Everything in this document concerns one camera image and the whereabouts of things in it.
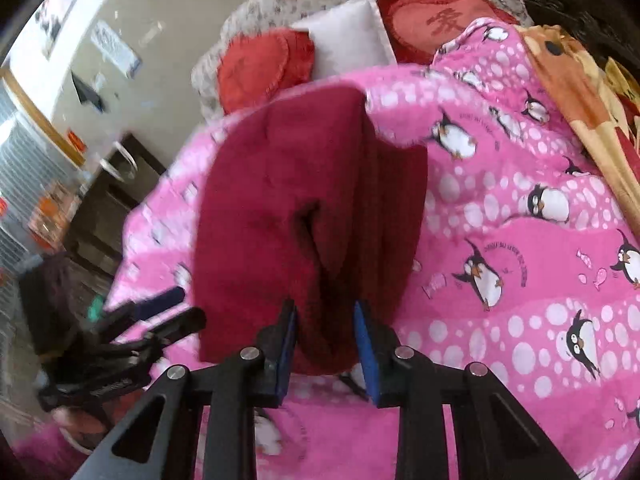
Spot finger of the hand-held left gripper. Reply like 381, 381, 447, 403
130, 286, 187, 323
100, 306, 207, 357

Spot orange printed blanket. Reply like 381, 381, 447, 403
515, 24, 640, 221

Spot dark red garment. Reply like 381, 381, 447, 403
192, 85, 431, 376

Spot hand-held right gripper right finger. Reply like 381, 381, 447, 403
352, 301, 581, 480

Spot white pillow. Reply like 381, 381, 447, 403
290, 0, 398, 81

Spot dark wooden table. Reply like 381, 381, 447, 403
62, 132, 168, 281

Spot dark cloth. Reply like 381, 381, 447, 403
19, 254, 83, 353

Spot pink penguin printed blanket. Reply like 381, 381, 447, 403
10, 17, 640, 480

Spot white wall poster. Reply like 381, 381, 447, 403
91, 20, 142, 79
37, 0, 82, 58

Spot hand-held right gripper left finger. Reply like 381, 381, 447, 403
70, 299, 301, 480

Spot red heart-shaped cushion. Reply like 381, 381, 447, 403
376, 0, 521, 66
217, 29, 316, 116

